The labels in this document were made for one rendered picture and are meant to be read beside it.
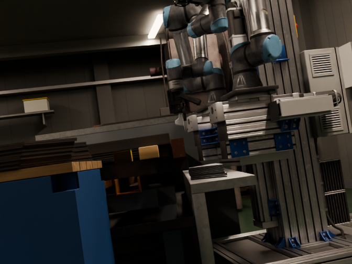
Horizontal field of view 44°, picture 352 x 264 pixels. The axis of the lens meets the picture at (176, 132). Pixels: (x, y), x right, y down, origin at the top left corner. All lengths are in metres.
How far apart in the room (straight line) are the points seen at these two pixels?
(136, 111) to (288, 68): 7.16
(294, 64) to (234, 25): 0.38
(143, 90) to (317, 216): 7.40
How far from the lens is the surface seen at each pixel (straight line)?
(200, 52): 2.32
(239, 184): 1.36
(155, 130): 3.01
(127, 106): 9.41
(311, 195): 2.43
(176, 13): 2.50
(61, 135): 3.11
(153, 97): 9.51
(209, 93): 2.62
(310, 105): 2.10
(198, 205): 1.35
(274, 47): 2.08
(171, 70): 2.19
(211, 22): 1.94
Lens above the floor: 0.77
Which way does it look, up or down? 3 degrees up
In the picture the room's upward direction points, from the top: 8 degrees counter-clockwise
